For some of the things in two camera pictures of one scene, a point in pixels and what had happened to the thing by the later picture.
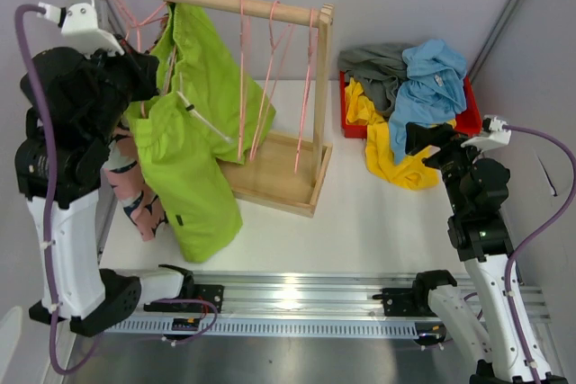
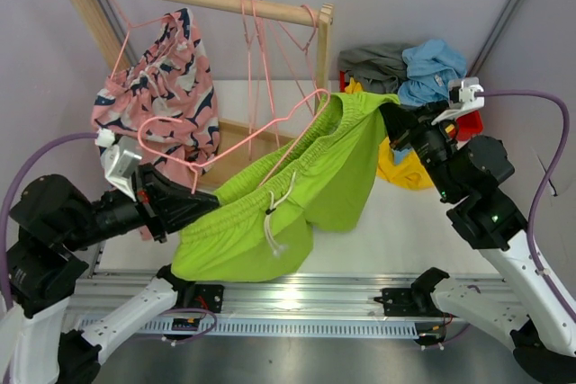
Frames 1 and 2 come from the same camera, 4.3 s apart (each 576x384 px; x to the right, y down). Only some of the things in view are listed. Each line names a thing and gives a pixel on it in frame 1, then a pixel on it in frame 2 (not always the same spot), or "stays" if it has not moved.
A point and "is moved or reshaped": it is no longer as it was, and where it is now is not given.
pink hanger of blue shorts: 244,68 to 249,41
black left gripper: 147,85 to 165,204
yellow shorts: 411,173 stays
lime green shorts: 205,111 to 263,227
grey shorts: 378,69 stays
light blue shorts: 433,91 stays
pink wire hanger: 307,85 to 305,49
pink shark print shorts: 123,171 is moved or reshaped
